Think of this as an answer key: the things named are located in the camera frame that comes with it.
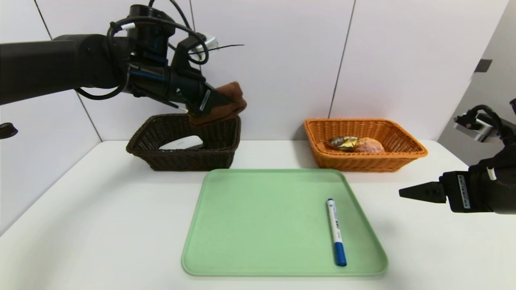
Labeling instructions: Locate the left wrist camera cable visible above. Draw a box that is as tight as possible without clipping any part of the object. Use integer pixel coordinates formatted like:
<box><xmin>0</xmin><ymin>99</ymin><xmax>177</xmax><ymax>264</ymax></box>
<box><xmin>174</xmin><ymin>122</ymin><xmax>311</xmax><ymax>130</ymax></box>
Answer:
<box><xmin>107</xmin><ymin>0</ymin><xmax>210</xmax><ymax>66</ymax></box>

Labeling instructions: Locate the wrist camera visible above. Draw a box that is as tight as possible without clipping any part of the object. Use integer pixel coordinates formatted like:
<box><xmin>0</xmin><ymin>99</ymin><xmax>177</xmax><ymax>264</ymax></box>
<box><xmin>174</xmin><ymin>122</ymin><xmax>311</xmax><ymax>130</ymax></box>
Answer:
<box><xmin>196</xmin><ymin>33</ymin><xmax>220</xmax><ymax>52</ymax></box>
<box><xmin>454</xmin><ymin>114</ymin><xmax>496</xmax><ymax>143</ymax></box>

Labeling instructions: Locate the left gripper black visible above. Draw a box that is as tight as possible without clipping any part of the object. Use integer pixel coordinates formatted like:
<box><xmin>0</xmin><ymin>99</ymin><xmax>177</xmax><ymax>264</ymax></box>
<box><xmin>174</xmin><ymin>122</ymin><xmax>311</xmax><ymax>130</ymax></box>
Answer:
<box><xmin>168</xmin><ymin>69</ymin><xmax>232</xmax><ymax>117</ymax></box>

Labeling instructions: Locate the white pencil case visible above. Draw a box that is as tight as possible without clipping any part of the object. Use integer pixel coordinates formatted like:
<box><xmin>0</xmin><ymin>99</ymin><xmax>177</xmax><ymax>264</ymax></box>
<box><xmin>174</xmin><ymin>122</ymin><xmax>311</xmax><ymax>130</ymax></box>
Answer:
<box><xmin>158</xmin><ymin>136</ymin><xmax>204</xmax><ymax>151</ymax></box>

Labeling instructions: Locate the chocolate pack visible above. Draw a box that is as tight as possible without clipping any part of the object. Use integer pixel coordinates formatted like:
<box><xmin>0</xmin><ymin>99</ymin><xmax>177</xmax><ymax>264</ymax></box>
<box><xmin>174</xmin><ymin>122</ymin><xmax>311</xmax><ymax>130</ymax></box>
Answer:
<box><xmin>327</xmin><ymin>136</ymin><xmax>360</xmax><ymax>151</ymax></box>

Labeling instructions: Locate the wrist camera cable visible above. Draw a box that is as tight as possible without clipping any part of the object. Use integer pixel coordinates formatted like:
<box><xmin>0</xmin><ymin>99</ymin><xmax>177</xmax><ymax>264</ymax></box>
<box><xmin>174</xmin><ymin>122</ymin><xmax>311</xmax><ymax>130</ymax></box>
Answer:
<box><xmin>467</xmin><ymin>104</ymin><xmax>508</xmax><ymax>138</ymax></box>
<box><xmin>107</xmin><ymin>0</ymin><xmax>210</xmax><ymax>66</ymax></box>

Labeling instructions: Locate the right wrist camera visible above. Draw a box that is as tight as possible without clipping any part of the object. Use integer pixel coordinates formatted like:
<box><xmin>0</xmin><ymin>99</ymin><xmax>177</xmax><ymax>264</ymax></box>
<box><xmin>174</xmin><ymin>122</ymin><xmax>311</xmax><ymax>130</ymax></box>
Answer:
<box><xmin>454</xmin><ymin>114</ymin><xmax>496</xmax><ymax>143</ymax></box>

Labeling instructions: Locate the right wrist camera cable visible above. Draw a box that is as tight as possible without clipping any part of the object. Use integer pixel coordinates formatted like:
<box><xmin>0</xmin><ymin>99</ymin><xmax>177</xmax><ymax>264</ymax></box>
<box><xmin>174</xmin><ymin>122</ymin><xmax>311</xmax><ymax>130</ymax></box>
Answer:
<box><xmin>467</xmin><ymin>104</ymin><xmax>508</xmax><ymax>138</ymax></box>

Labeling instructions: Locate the light green plastic tray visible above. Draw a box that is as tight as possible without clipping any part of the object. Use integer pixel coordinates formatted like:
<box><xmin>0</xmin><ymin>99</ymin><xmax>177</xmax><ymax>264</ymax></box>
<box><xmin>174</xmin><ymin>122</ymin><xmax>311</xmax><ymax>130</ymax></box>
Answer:
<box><xmin>181</xmin><ymin>168</ymin><xmax>388</xmax><ymax>277</ymax></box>

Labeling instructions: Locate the dark brown wicker basket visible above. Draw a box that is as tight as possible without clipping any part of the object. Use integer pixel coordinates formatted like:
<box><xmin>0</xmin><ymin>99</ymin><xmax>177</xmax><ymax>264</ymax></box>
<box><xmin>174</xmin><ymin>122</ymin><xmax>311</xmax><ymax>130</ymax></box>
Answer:
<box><xmin>126</xmin><ymin>114</ymin><xmax>241</xmax><ymax>172</ymax></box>

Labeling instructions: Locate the orange wicker basket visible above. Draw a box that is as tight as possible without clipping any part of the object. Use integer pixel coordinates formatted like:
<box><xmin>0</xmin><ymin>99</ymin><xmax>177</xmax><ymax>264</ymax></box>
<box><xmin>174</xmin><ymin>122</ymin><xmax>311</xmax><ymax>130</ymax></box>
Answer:
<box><xmin>304</xmin><ymin>118</ymin><xmax>428</xmax><ymax>173</ymax></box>

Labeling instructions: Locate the cream puff bread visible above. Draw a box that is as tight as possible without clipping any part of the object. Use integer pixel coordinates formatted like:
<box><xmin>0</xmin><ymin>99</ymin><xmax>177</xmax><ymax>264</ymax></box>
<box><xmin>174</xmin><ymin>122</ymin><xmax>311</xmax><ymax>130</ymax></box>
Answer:
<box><xmin>355</xmin><ymin>137</ymin><xmax>385</xmax><ymax>154</ymax></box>

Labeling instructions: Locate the brown towel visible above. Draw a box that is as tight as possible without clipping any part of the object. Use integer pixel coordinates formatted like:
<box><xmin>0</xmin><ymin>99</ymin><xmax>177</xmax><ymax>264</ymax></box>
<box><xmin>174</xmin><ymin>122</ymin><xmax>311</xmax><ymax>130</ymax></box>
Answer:
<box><xmin>189</xmin><ymin>82</ymin><xmax>247</xmax><ymax>126</ymax></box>

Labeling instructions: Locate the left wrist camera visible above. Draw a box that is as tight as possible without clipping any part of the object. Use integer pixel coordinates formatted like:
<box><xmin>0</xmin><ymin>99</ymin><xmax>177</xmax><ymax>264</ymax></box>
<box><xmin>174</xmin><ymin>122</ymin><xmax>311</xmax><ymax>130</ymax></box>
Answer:
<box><xmin>196</xmin><ymin>33</ymin><xmax>220</xmax><ymax>52</ymax></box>

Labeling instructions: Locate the white marker blue cap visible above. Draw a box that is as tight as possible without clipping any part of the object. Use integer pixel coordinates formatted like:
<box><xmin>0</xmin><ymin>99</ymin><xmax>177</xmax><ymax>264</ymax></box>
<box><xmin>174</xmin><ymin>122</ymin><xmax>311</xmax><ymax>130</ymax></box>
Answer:
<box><xmin>326</xmin><ymin>198</ymin><xmax>347</xmax><ymax>267</ymax></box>

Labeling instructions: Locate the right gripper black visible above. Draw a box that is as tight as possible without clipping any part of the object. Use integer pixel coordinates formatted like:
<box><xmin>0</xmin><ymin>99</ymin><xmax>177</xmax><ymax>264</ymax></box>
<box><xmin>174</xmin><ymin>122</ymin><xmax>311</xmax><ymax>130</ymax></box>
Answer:
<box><xmin>399</xmin><ymin>164</ymin><xmax>516</xmax><ymax>214</ymax></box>

